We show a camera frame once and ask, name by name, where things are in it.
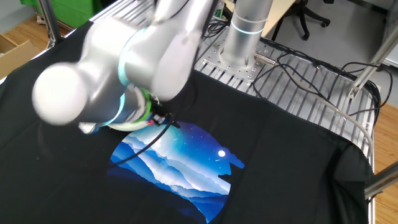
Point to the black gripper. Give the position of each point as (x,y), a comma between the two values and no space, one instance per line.
(157,111)

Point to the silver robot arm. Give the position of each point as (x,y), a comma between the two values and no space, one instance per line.
(102,74)

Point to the pale green plate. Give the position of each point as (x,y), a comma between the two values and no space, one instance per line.
(130,127)

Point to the plastic bottle with green label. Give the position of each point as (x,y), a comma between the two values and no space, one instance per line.
(220,8)

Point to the black t-shirt with blue print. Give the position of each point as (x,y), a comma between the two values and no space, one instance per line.
(295,171)

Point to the green cloth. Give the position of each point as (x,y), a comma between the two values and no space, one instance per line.
(71,11)

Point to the beige desk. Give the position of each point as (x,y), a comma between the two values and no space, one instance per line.
(280,15)

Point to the brown cardboard box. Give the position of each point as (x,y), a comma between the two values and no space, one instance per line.
(15,56)

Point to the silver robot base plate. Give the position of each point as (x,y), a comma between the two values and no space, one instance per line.
(214,59)

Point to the aluminium frame post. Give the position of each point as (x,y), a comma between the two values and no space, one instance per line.
(51,21)
(382,180)
(370,65)

